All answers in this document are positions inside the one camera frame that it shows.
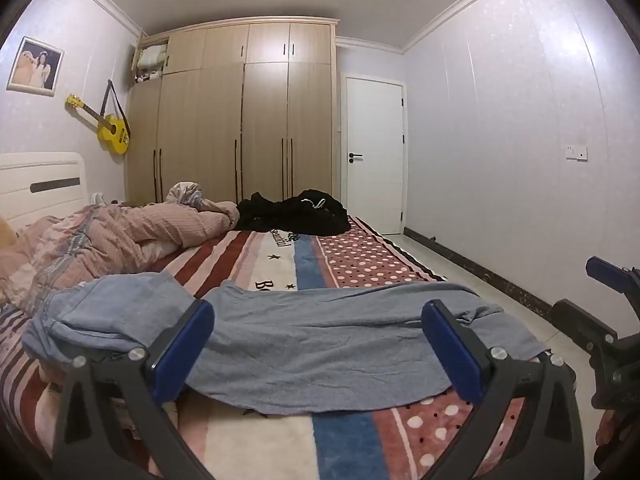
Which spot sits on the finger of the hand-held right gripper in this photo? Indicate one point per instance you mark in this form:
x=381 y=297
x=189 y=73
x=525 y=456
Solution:
x=607 y=271
x=582 y=320

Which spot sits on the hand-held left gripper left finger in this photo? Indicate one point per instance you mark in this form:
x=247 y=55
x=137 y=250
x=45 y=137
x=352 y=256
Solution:
x=182 y=350

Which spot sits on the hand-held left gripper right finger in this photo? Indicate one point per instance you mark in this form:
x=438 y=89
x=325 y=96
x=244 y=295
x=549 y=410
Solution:
x=452 y=350

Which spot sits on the blue-grey pants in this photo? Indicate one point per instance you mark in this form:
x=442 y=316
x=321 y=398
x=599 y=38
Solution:
x=310 y=345

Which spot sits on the person's right hand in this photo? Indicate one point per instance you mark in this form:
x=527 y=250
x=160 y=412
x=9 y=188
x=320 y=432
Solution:
x=610 y=432

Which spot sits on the striped dotted printed blanket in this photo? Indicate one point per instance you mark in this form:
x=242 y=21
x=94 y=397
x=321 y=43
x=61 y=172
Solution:
x=280 y=260

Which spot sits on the pink quilt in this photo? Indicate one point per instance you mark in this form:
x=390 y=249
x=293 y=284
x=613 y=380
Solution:
x=100 y=240

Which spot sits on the black clothes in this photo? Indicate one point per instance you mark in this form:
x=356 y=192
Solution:
x=295 y=212

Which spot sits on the white door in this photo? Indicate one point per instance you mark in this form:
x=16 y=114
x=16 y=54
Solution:
x=372 y=160

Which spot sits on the white bed headboard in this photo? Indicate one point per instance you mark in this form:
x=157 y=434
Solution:
x=40 y=180

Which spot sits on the wooden wardrobe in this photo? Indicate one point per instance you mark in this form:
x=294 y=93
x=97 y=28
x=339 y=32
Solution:
x=220 y=125

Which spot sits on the yellow guitar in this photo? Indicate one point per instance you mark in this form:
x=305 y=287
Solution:
x=112 y=132

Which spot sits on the folded bedding stack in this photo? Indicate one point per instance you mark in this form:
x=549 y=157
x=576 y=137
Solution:
x=150 y=62

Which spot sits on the white wall switch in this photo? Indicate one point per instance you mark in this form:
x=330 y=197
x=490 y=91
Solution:
x=576 y=153

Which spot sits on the framed wall picture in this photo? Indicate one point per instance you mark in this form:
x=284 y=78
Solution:
x=35 y=66

